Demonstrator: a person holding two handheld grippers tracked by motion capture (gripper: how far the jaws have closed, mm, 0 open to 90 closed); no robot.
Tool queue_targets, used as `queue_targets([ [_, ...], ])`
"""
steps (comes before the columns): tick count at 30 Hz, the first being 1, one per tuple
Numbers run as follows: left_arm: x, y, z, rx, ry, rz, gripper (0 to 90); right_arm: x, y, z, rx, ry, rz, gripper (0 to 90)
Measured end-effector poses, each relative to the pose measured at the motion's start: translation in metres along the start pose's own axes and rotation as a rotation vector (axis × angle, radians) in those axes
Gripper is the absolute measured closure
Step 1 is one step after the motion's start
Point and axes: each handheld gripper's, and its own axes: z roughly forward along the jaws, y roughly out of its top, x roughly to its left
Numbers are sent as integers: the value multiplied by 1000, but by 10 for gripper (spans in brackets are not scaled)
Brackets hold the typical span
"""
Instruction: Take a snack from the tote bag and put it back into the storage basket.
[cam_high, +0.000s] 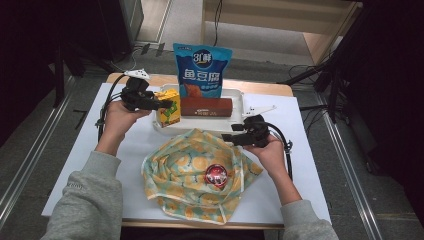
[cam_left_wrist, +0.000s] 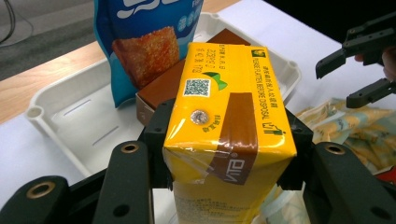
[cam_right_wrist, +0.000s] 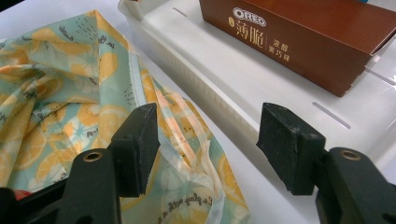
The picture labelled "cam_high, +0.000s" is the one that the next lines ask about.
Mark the red round can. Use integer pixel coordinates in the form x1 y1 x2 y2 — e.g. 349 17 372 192
203 163 229 188

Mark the black hanging cable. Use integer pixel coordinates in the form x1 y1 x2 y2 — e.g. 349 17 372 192
212 0 224 46

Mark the person's left hand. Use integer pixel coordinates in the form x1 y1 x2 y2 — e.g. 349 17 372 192
96 99 153 148

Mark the white floor cable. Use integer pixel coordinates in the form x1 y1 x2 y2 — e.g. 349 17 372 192
109 46 143 74

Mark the grey cabinet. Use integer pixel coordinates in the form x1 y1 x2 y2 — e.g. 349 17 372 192
118 0 145 43

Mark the person's right hand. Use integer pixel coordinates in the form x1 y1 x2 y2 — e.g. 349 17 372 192
243 134 288 179

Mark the brown drink carton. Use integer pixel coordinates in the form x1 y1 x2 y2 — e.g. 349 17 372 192
179 97 234 118

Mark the metal floor rail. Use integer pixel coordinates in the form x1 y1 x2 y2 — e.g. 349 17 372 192
0 76 78 231
314 93 384 240

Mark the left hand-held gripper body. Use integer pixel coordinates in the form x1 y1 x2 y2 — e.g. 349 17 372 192
120 68 156 112

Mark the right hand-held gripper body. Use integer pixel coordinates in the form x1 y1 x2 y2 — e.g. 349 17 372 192
242 104 277 148

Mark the floral fabric tote bag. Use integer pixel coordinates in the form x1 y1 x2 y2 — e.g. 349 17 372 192
141 128 264 225

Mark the wooden table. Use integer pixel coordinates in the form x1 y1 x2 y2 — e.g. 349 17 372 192
106 72 294 231

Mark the white table cover sheet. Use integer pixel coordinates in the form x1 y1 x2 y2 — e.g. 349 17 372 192
41 82 331 225

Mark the yellow drink carton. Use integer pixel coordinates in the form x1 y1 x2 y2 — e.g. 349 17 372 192
153 88 182 129

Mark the black metal stand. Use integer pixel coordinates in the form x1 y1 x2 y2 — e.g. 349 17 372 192
49 39 118 108

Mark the black floor cable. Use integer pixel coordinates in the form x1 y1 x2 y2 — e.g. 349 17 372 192
288 64 321 84

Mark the blue snack pouch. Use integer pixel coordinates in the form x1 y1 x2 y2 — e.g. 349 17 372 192
172 42 234 99

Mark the white plastic tray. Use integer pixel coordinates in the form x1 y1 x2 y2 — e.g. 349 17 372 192
152 83 248 136

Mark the light wooden shelf unit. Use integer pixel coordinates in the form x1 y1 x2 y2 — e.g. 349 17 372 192
199 0 364 66

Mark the black tripod stand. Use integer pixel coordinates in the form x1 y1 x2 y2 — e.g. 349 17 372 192
279 6 368 124

